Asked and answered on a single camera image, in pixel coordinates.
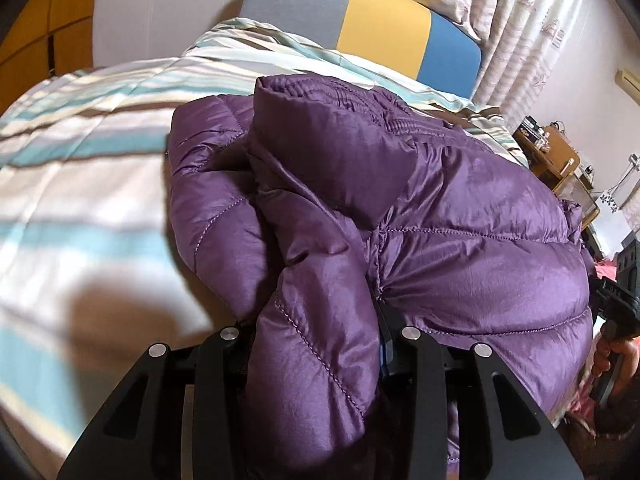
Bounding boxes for grey yellow blue headboard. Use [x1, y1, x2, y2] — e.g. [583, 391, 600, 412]
[239, 0, 483, 100]

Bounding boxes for purple down jacket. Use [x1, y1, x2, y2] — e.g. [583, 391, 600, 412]
[166, 74, 596, 480]

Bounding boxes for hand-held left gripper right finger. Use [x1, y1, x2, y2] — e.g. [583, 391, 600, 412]
[372, 300, 586, 480]

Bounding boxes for wooden bedside table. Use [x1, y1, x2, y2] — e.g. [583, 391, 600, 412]
[512, 125, 582, 195]

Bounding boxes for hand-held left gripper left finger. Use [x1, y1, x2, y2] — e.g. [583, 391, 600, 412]
[56, 326, 253, 480]

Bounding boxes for person's right hand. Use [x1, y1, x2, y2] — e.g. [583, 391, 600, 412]
[592, 335, 640, 401]

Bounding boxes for striped bed duvet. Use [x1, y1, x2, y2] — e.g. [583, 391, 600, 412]
[0, 16, 531, 466]

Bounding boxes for wooden cane chair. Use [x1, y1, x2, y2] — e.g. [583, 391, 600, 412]
[552, 179, 602, 227]

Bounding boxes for wooden wardrobe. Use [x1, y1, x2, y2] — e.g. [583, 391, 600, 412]
[0, 0, 103, 113]

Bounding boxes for wall air conditioner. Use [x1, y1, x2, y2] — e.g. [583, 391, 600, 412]
[614, 67, 640, 92]

